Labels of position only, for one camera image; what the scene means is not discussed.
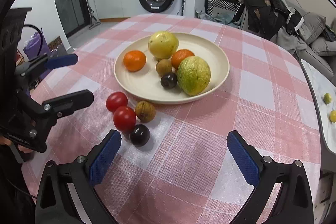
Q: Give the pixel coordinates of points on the red tomato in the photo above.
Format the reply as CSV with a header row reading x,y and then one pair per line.
x,y
116,100
124,119

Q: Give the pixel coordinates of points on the grey sofa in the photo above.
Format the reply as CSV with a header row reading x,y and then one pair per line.
x,y
320,53

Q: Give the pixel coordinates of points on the orange mandarin front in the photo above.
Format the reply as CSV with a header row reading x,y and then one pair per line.
x,y
134,60

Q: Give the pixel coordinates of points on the large yellow fruit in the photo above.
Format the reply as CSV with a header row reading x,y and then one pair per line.
x,y
163,44

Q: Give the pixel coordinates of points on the green yellow fruit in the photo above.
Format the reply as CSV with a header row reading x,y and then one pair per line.
x,y
193,75

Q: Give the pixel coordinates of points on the green lime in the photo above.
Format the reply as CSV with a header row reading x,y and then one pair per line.
x,y
327,98

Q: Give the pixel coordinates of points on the dark plum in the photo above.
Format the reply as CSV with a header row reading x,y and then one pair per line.
x,y
169,80
140,135

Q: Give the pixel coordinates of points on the cream round plate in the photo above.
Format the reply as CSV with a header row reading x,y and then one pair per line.
x,y
145,83

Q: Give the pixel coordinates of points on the pile of dark clothes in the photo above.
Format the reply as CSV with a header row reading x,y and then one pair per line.
x,y
266,17

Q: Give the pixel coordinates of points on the white marble side table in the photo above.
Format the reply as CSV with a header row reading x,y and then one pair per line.
x,y
321,86

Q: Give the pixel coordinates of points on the orange mandarin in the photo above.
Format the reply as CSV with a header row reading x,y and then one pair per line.
x,y
179,56
134,60

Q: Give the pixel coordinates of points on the grey cushion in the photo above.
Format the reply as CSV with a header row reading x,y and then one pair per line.
x,y
312,27

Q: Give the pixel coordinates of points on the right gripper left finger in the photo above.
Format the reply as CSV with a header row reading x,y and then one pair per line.
x,y
54,201

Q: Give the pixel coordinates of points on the pink checkered tablecloth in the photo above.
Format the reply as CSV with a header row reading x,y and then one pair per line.
x,y
185,174

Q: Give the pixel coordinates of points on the orange mandarin back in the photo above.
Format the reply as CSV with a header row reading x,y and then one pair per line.
x,y
179,56

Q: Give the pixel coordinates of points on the black patterned chair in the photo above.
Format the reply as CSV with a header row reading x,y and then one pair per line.
x,y
216,7

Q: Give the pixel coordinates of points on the yellow lemon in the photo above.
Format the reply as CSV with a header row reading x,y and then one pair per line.
x,y
332,116

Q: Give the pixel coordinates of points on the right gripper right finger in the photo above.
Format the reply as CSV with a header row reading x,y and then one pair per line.
x,y
293,202

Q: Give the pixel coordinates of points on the brown small pear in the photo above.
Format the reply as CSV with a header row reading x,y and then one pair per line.
x,y
163,67
145,111

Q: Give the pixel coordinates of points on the left hand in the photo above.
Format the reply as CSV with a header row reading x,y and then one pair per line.
x,y
4,141

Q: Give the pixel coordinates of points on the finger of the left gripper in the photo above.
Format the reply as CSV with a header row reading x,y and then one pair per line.
x,y
60,61
55,108

